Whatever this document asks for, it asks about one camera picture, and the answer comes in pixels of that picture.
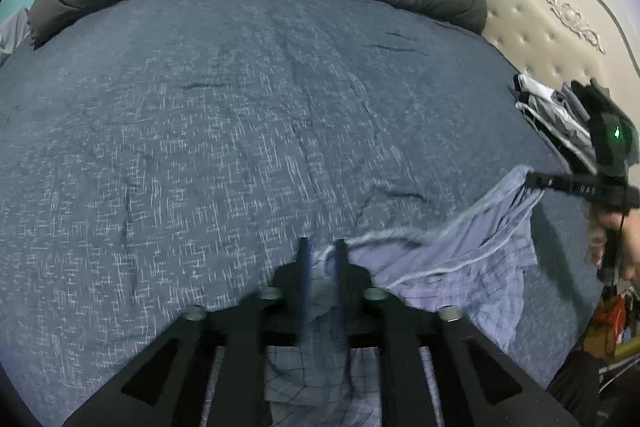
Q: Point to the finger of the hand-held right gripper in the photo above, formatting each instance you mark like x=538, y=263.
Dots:
x=545, y=181

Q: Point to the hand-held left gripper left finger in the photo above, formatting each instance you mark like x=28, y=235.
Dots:
x=303, y=287

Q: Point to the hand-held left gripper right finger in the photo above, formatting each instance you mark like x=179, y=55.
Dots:
x=341, y=287

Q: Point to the light blue plaid shorts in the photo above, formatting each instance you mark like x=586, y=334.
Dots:
x=450, y=257

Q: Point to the stack of folded clothes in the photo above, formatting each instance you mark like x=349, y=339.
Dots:
x=555, y=117

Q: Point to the person's right hand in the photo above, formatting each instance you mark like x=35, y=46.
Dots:
x=630, y=242

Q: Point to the cream tufted headboard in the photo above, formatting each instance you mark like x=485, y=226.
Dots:
x=550, y=17

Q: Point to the orange object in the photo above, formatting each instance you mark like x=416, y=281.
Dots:
x=607, y=322

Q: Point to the dark cloth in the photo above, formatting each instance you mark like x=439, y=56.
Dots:
x=585, y=387

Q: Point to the light grey quilt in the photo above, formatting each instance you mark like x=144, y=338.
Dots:
x=12, y=34

